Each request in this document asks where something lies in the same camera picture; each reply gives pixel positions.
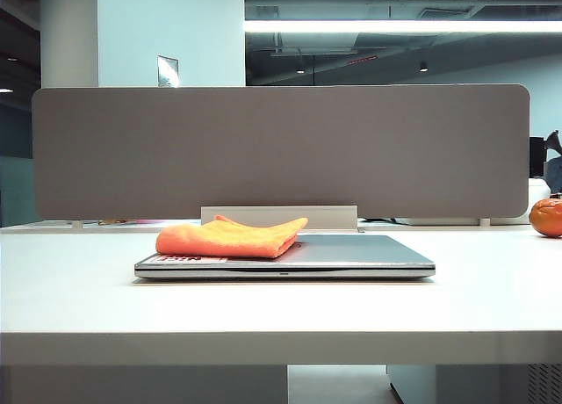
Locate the orange rag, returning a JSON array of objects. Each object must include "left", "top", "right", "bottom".
[{"left": 155, "top": 214, "right": 309, "bottom": 260}]

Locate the white cable port flap lid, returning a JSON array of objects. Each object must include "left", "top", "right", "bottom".
[{"left": 200, "top": 205, "right": 360, "bottom": 233}]

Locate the black monitor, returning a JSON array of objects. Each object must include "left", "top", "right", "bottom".
[{"left": 529, "top": 136, "right": 548, "bottom": 179}]

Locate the framed sign on column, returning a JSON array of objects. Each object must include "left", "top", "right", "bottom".
[{"left": 156, "top": 54, "right": 180, "bottom": 89}]

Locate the grey-brown desk partition panel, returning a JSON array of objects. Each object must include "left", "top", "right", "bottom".
[{"left": 32, "top": 83, "right": 532, "bottom": 220}]

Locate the white red laptop sticker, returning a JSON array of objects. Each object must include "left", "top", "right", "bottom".
[{"left": 148, "top": 253, "right": 228, "bottom": 265}]

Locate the long ceiling light strip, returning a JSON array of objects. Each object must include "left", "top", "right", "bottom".
[{"left": 243, "top": 19, "right": 562, "bottom": 33}]

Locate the grey desk support panel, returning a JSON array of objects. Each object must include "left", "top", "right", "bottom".
[{"left": 0, "top": 364, "right": 289, "bottom": 404}]

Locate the dark figure in background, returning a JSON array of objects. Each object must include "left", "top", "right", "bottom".
[{"left": 543, "top": 130, "right": 562, "bottom": 193}]

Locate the orange round fruit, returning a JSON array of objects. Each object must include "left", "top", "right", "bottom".
[{"left": 528, "top": 197, "right": 562, "bottom": 238}]

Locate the grey closed laptop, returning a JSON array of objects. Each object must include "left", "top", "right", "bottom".
[{"left": 133, "top": 234, "right": 436, "bottom": 282}]

